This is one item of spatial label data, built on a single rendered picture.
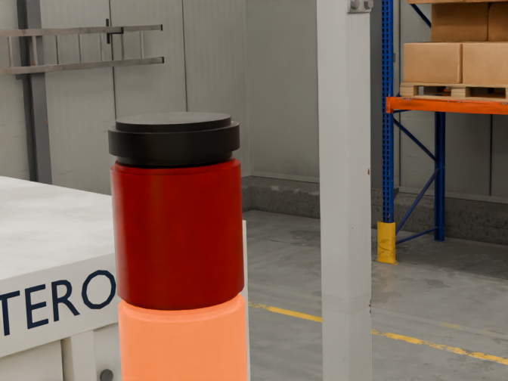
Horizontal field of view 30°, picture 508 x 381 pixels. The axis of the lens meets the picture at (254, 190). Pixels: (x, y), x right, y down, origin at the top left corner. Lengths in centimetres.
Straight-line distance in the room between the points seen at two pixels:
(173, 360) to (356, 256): 266
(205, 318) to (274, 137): 1138
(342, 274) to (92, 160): 736
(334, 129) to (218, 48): 862
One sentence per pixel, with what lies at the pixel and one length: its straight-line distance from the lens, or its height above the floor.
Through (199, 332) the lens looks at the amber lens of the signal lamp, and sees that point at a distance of 36.
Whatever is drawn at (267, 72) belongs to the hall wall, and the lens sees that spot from 1170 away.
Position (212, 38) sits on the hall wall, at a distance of 1144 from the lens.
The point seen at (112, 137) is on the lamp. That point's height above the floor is 233.
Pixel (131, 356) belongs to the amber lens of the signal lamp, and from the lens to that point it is 37.
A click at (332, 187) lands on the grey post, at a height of 185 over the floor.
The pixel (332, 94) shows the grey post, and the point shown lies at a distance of 293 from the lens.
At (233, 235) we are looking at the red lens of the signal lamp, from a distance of 36.
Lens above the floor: 238
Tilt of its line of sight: 10 degrees down
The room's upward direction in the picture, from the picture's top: 2 degrees counter-clockwise
